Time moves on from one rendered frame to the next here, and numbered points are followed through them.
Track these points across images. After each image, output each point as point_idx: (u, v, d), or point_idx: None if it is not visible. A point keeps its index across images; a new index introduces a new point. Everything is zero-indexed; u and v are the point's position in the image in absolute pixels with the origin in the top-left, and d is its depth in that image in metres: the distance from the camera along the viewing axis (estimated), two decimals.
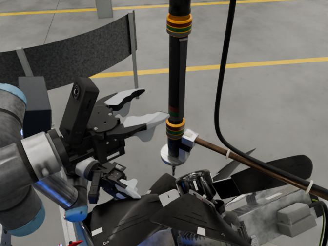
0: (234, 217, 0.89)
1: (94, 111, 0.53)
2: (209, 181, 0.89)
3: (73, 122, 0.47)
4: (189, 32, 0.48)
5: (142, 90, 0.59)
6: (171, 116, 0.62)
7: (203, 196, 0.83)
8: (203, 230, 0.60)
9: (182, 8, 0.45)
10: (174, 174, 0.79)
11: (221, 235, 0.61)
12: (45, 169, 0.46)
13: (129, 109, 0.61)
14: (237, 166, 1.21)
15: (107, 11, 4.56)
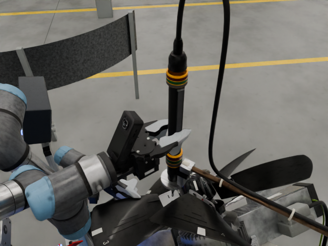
0: (234, 217, 0.89)
1: None
2: (209, 181, 0.89)
3: (121, 148, 0.57)
4: (185, 84, 0.56)
5: None
6: None
7: (203, 196, 0.83)
8: (203, 230, 0.60)
9: (179, 66, 0.53)
10: (173, 195, 0.86)
11: (221, 235, 0.61)
12: (99, 186, 0.57)
13: (165, 134, 0.70)
14: (237, 166, 1.21)
15: (107, 11, 4.56)
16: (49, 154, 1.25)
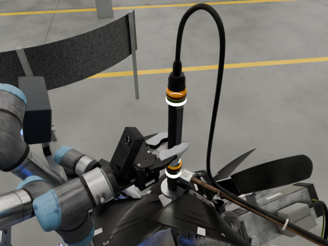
0: (234, 217, 0.89)
1: None
2: (209, 181, 0.89)
3: (123, 162, 0.60)
4: (184, 102, 0.59)
5: None
6: None
7: (203, 196, 0.83)
8: (203, 230, 0.60)
9: (178, 87, 0.56)
10: None
11: (221, 235, 0.61)
12: (102, 198, 0.60)
13: (165, 146, 0.74)
14: (237, 166, 1.21)
15: (107, 11, 4.56)
16: (49, 154, 1.25)
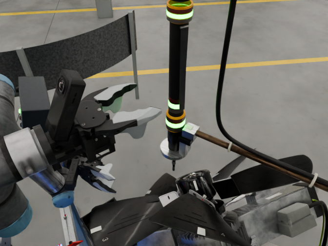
0: (234, 217, 0.89)
1: (82, 106, 0.50)
2: (209, 181, 0.89)
3: (58, 117, 0.44)
4: (190, 19, 0.47)
5: (134, 85, 0.57)
6: (171, 109, 0.60)
7: (203, 196, 0.83)
8: (203, 230, 0.60)
9: None
10: (174, 168, 0.78)
11: (221, 235, 0.61)
12: (29, 166, 0.44)
13: (121, 105, 0.58)
14: (237, 166, 1.21)
15: (107, 11, 4.56)
16: None
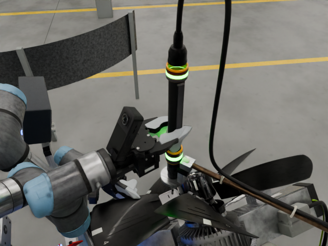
0: (234, 217, 0.89)
1: None
2: (188, 189, 0.88)
3: (121, 144, 0.56)
4: (185, 78, 0.55)
5: None
6: None
7: None
8: (98, 232, 0.85)
9: (179, 60, 0.52)
10: (173, 192, 0.86)
11: (103, 242, 0.82)
12: (98, 182, 0.56)
13: (166, 132, 0.70)
14: (308, 166, 0.82)
15: (107, 11, 4.56)
16: (49, 154, 1.25)
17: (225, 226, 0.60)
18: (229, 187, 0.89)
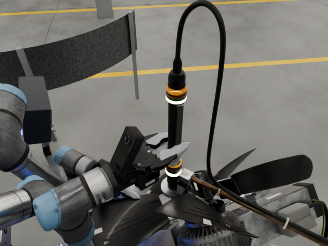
0: (234, 217, 0.89)
1: None
2: (188, 189, 0.88)
3: (123, 161, 0.60)
4: (184, 100, 0.59)
5: None
6: None
7: None
8: (98, 232, 0.85)
9: (178, 84, 0.55)
10: None
11: (103, 242, 0.82)
12: (102, 197, 0.60)
13: (165, 146, 0.73)
14: (308, 166, 0.82)
15: (107, 11, 4.56)
16: (49, 154, 1.25)
17: (225, 226, 0.60)
18: (229, 187, 0.89)
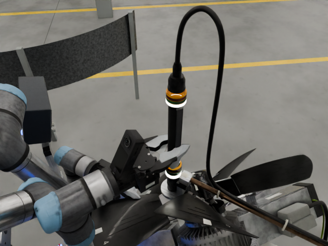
0: (234, 217, 0.89)
1: None
2: (188, 189, 0.88)
3: (124, 164, 0.61)
4: (184, 103, 0.59)
5: None
6: None
7: None
8: (98, 232, 0.85)
9: (178, 88, 0.56)
10: None
11: (103, 242, 0.82)
12: (103, 200, 0.60)
13: (165, 148, 0.74)
14: (308, 166, 0.82)
15: (107, 11, 4.56)
16: (49, 154, 1.25)
17: (225, 226, 0.60)
18: (229, 187, 0.89)
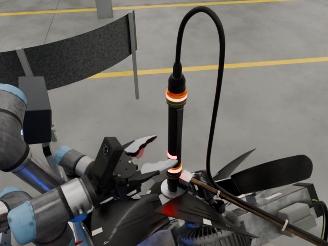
0: (234, 217, 0.89)
1: None
2: (188, 189, 0.88)
3: (102, 173, 0.59)
4: (184, 103, 0.59)
5: (154, 137, 0.71)
6: None
7: None
8: (98, 232, 0.85)
9: (178, 88, 0.56)
10: None
11: (103, 241, 0.82)
12: (80, 209, 0.58)
13: (143, 152, 0.73)
14: (308, 166, 0.82)
15: (107, 11, 4.56)
16: (49, 154, 1.25)
17: (225, 226, 0.60)
18: (229, 187, 0.89)
